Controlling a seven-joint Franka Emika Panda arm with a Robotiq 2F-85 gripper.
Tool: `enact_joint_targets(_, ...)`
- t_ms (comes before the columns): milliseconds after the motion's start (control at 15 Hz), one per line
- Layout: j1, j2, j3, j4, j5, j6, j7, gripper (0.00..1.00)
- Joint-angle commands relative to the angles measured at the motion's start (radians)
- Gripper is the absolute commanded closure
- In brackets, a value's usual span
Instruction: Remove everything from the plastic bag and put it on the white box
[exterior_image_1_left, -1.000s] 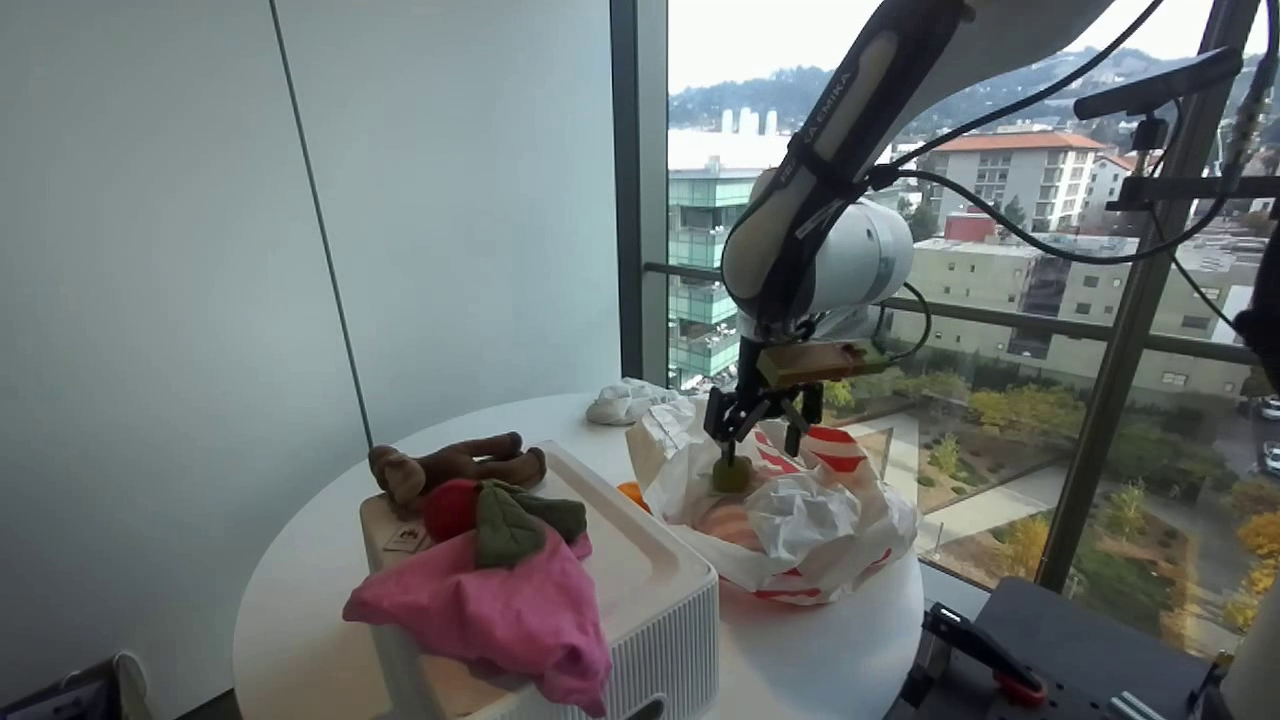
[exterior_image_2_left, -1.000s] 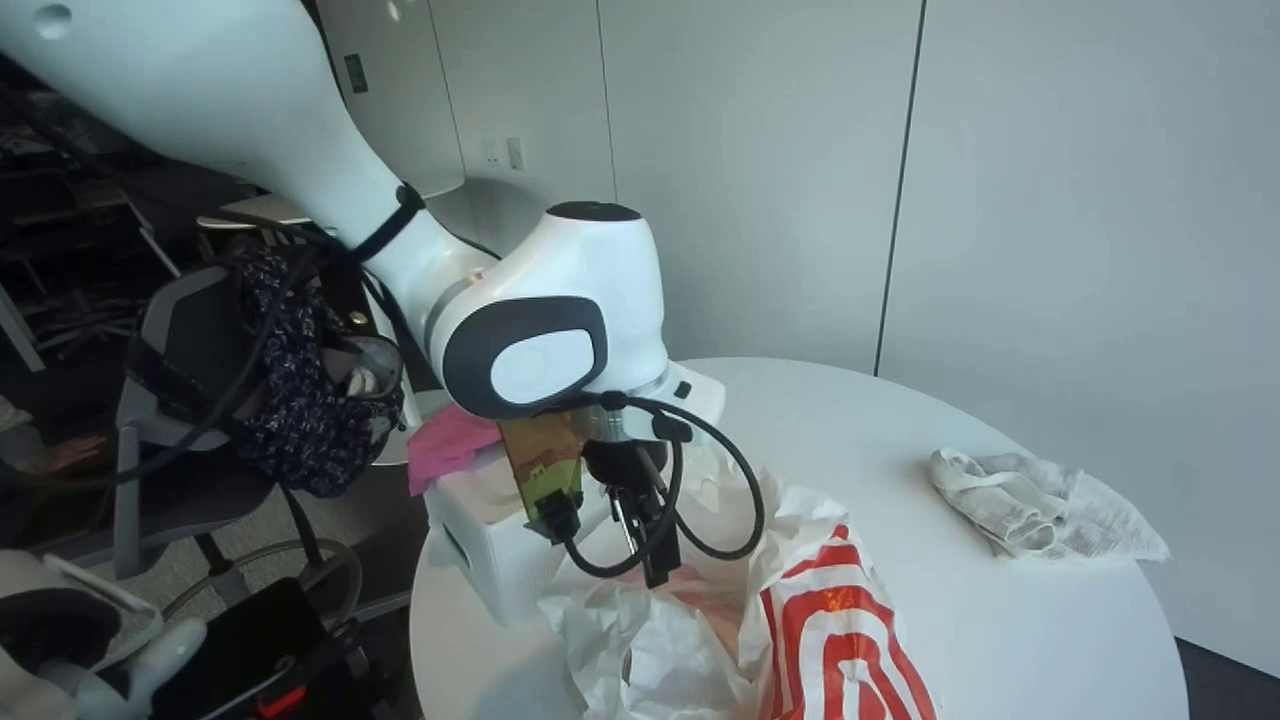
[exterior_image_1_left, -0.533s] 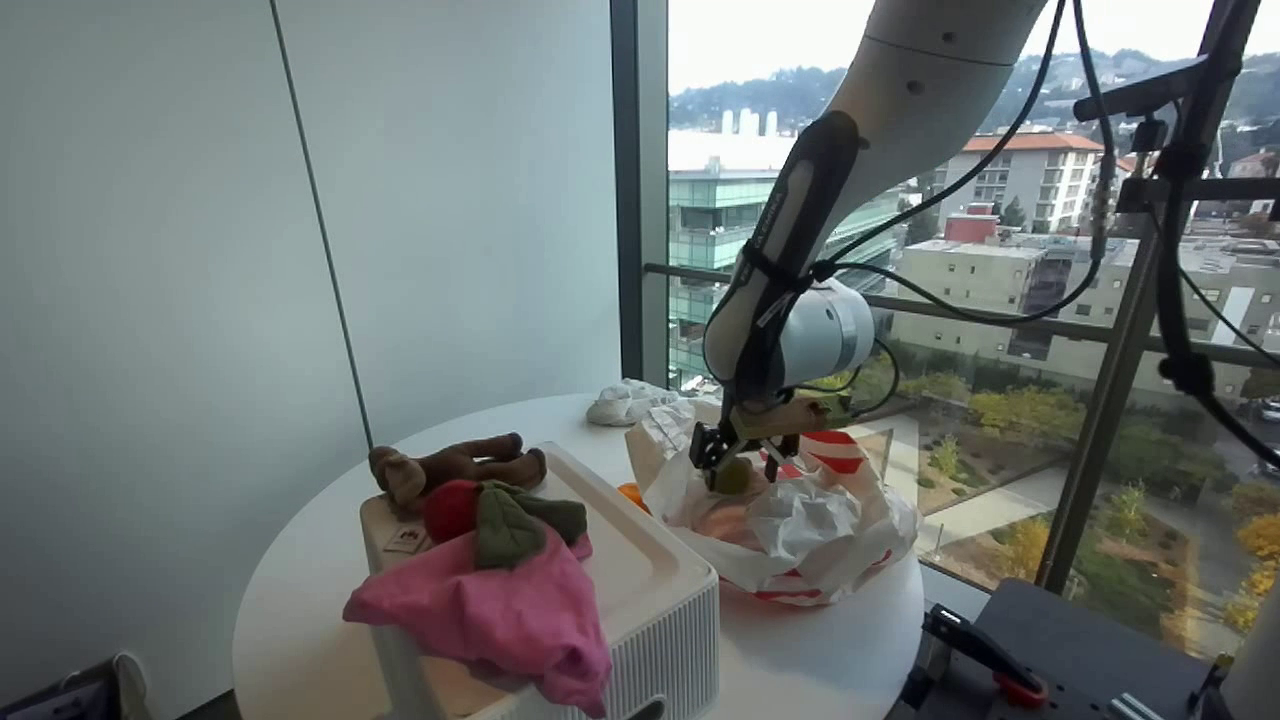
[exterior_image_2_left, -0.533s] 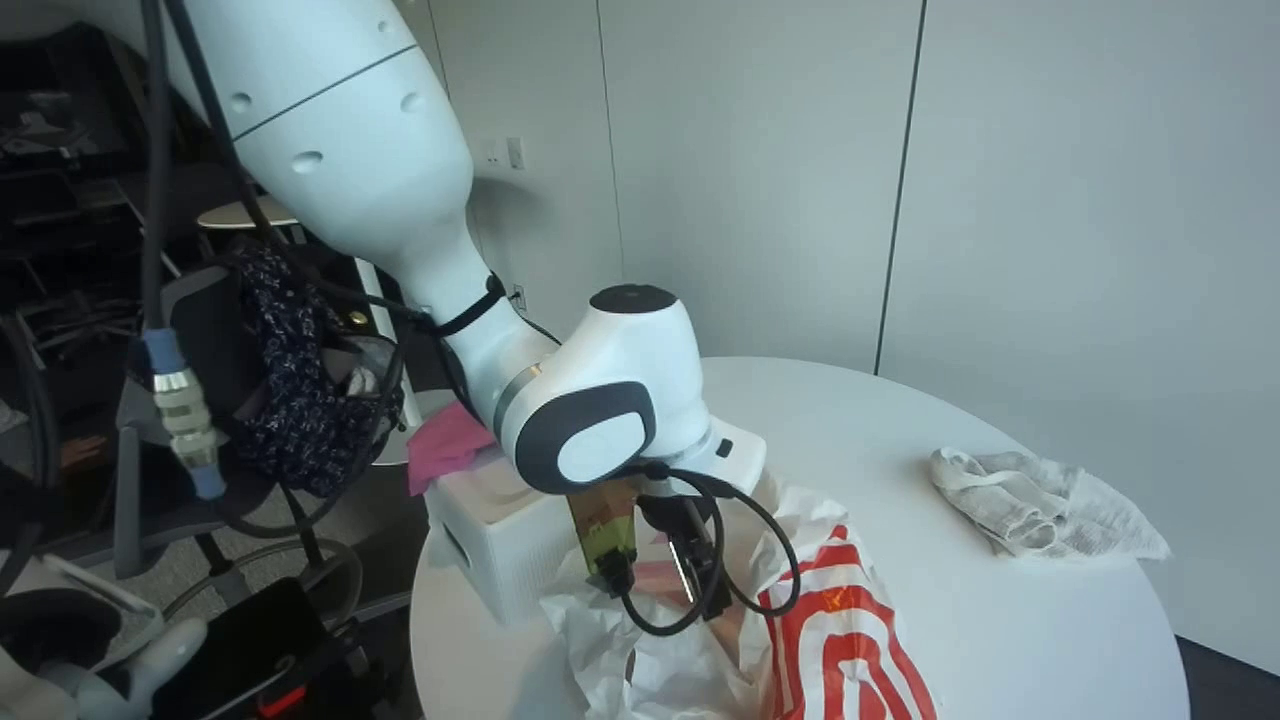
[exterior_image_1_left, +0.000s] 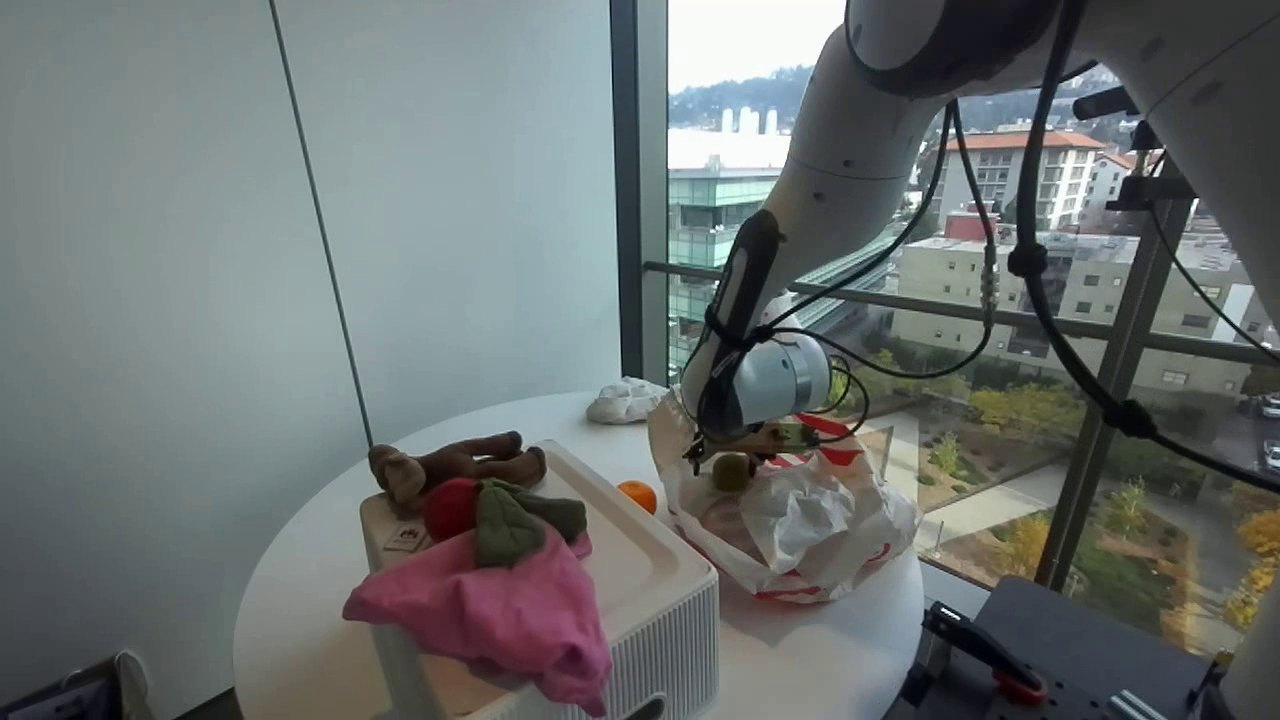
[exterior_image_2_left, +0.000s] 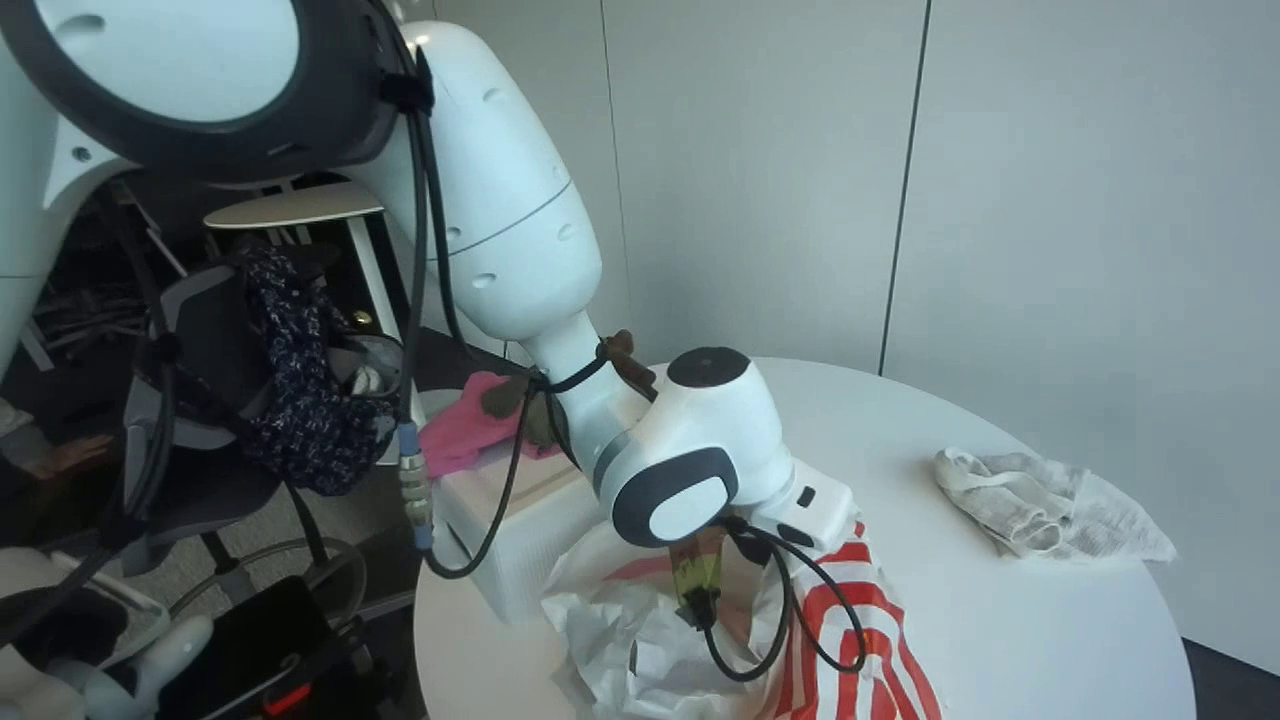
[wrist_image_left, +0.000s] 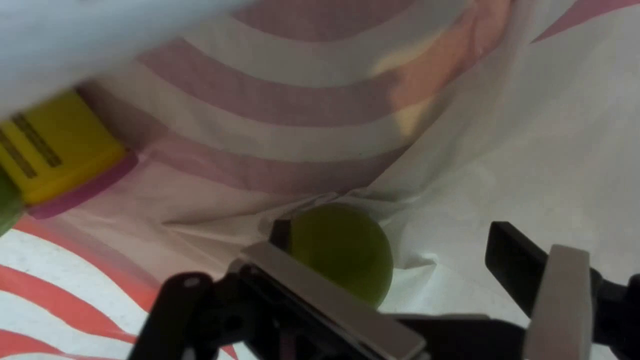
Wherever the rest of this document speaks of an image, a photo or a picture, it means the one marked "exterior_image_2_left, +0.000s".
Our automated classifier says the white rounded floor device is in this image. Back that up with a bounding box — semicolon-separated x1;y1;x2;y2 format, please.
0;549;214;720

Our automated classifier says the white red striped plastic bag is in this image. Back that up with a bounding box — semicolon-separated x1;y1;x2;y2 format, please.
535;516;950;720

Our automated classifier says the round white stool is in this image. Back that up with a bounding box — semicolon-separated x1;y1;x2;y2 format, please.
195;175;408;338

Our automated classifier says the black equipment case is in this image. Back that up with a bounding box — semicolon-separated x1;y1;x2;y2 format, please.
140;571;367;720

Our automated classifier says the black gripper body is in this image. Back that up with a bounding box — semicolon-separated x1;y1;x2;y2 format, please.
672;581;732;634

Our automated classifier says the crumpled white grey cloth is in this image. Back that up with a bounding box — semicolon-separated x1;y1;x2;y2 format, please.
923;444;1184;566

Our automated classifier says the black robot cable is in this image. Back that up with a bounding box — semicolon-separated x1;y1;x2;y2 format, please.
397;56;871;687

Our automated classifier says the pink cloth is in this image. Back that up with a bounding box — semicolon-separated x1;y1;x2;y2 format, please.
421;366;570;484

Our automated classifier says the dark floral garment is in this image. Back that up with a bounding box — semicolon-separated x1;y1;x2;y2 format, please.
226;243;408;501

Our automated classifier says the olive wrist camera box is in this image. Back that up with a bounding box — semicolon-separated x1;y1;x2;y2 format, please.
663;532;732;601

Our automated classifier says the grey office chair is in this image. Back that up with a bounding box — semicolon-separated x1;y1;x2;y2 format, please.
101;261;413;581

